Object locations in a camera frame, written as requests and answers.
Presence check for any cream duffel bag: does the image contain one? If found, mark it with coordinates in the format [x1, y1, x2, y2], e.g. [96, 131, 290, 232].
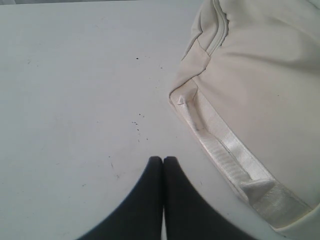
[169, 0, 320, 240]

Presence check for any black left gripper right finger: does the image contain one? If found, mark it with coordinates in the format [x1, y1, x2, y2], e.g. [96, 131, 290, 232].
[162, 156, 253, 240]

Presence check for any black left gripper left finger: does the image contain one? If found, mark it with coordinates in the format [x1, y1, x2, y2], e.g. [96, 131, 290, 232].
[79, 156, 163, 240]

